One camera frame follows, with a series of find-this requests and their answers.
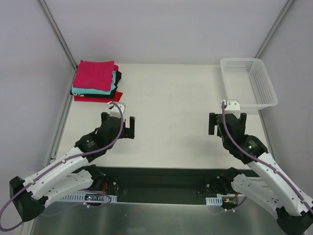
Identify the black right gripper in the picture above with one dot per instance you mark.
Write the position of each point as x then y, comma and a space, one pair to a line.
212, 123

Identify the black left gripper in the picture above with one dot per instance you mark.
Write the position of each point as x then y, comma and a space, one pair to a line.
131, 127

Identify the red t shirt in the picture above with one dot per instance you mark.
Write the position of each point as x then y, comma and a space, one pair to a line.
116, 98

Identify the white plastic laundry basket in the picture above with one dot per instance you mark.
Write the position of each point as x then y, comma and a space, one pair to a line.
247, 81

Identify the black t shirt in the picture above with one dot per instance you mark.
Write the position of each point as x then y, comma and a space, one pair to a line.
118, 76

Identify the pink t shirt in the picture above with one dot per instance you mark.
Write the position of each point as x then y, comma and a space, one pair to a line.
95, 75

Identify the teal t shirt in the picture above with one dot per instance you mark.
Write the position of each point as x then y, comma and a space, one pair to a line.
96, 91

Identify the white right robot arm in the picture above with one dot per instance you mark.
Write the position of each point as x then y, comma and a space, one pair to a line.
286, 202

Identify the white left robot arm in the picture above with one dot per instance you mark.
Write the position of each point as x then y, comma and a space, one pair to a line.
72, 172

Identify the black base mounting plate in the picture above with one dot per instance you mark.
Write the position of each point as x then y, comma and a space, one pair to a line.
160, 185

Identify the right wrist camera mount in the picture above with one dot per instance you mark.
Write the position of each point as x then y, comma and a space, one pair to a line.
231, 106

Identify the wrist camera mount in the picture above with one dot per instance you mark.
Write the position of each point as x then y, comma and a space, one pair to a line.
116, 109
231, 106

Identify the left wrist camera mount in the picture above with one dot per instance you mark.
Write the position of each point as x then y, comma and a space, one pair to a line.
116, 109

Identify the aluminium frame rail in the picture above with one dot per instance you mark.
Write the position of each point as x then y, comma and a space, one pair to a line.
40, 183

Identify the left white cable duct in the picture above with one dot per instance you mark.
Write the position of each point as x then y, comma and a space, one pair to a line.
88, 197

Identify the white cable duct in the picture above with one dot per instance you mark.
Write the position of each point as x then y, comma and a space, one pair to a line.
214, 201
88, 197

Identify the right white cable duct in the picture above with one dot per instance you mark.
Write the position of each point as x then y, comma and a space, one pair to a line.
214, 201

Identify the right aluminium corner post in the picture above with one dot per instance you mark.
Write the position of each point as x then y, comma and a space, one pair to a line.
287, 7

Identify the aluminium corner post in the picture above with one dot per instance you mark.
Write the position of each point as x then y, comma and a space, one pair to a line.
56, 31
287, 7

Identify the left aluminium corner post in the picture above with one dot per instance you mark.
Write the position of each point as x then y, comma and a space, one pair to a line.
56, 31

